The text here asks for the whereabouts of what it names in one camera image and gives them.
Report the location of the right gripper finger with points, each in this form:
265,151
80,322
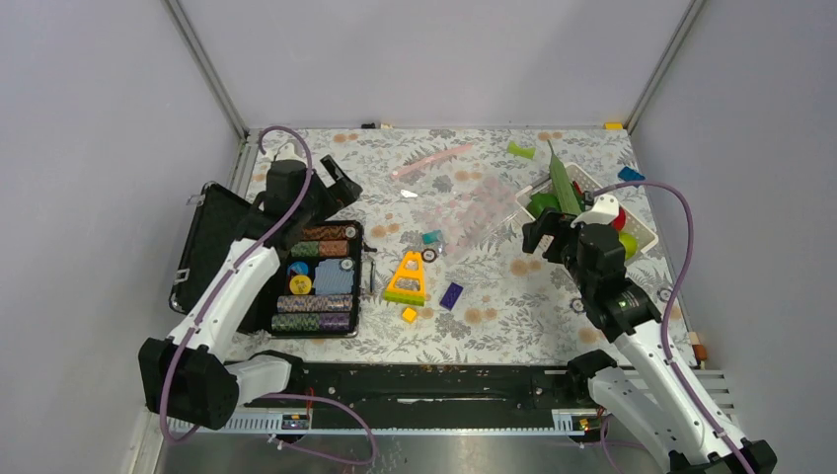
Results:
551,228
531,237

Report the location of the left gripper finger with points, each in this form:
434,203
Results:
344,189
333,168

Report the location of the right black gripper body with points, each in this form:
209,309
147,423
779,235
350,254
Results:
567,251

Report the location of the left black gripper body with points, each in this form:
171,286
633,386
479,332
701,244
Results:
318,204

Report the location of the green bell pepper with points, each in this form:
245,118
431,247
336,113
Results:
539,202

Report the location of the long green cucumber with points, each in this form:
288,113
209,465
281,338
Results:
561,183

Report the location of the clear pink-dotted zip bag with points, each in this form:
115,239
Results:
465,200

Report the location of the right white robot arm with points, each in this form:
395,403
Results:
675,419

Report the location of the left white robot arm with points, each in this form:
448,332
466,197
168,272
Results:
186,376

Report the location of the green apple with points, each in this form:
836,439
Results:
630,244

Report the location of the red apple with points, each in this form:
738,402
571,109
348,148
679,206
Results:
620,221

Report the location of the white plastic basket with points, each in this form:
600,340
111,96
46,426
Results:
646,238

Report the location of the lime green block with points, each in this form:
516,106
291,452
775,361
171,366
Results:
520,151

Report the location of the blue lego brick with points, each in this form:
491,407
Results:
628,174

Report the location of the teal small block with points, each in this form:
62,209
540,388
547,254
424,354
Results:
432,237

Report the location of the purple lego brick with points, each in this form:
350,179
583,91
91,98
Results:
451,295

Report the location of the black poker chip case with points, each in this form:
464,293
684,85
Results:
224,286

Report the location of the yellow triangular toy block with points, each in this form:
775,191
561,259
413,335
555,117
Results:
407,285

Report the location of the small yellow cube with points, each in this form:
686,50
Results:
409,315

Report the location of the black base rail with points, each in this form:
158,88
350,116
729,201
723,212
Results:
429,397

